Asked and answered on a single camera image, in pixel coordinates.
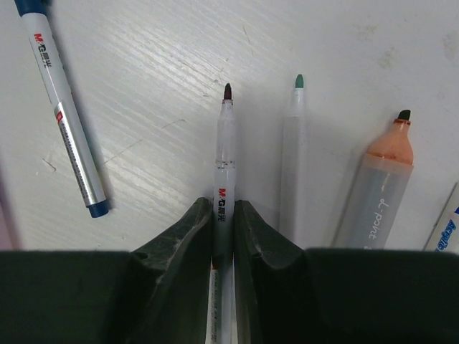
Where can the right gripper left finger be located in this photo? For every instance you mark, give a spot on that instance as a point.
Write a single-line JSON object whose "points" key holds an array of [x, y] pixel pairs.
{"points": [[157, 293]]}

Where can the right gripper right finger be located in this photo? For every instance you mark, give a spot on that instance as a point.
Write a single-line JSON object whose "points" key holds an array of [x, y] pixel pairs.
{"points": [[285, 294]]}

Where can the magenta cap marker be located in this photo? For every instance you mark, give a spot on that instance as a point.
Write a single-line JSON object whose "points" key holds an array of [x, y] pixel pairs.
{"points": [[220, 328]]}

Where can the green cap marker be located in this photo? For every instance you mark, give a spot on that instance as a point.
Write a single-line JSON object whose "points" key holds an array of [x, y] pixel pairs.
{"points": [[293, 167]]}

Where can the orange cap highlighter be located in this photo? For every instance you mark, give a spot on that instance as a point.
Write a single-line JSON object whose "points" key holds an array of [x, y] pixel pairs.
{"points": [[378, 189]]}

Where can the teal cap pen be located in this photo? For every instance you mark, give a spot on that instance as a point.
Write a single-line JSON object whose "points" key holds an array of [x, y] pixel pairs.
{"points": [[444, 236]]}

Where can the blue cap marker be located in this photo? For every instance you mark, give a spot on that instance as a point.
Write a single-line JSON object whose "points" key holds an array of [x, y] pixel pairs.
{"points": [[34, 15]]}

